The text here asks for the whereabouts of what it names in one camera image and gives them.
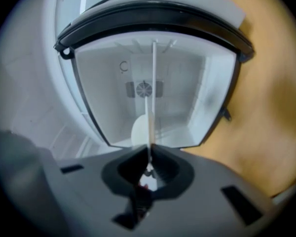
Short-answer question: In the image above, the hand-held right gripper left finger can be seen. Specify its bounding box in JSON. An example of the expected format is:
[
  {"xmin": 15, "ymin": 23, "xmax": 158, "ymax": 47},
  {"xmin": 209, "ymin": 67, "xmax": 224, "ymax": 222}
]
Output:
[{"xmin": 54, "ymin": 144, "xmax": 149, "ymax": 237}]

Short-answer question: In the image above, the white microwave oven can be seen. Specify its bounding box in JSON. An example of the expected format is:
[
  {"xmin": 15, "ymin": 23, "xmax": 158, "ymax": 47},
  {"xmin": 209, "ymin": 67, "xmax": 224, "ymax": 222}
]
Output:
[{"xmin": 53, "ymin": 0, "xmax": 255, "ymax": 149}]

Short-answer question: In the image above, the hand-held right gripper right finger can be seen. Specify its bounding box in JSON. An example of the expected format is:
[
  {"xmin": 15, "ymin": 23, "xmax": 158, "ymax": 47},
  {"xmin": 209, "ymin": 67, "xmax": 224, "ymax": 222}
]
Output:
[{"xmin": 138, "ymin": 144, "xmax": 282, "ymax": 237}]

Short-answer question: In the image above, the white round plate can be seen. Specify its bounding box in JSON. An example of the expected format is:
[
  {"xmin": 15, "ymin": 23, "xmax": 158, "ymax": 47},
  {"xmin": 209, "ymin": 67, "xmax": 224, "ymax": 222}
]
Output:
[{"xmin": 139, "ymin": 96, "xmax": 159, "ymax": 192}]

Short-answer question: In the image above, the round wooden table black base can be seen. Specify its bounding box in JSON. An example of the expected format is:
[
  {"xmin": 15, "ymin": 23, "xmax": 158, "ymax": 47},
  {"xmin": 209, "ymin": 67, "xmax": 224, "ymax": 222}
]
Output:
[{"xmin": 181, "ymin": 0, "xmax": 296, "ymax": 200}]

